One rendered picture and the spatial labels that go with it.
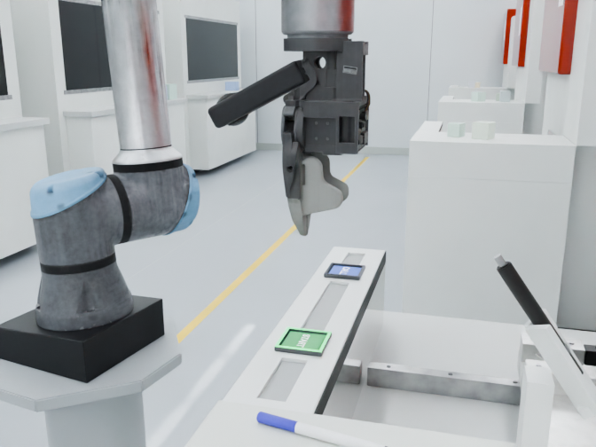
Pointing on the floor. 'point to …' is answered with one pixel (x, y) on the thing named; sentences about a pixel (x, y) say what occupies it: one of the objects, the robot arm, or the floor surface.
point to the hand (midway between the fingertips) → (298, 223)
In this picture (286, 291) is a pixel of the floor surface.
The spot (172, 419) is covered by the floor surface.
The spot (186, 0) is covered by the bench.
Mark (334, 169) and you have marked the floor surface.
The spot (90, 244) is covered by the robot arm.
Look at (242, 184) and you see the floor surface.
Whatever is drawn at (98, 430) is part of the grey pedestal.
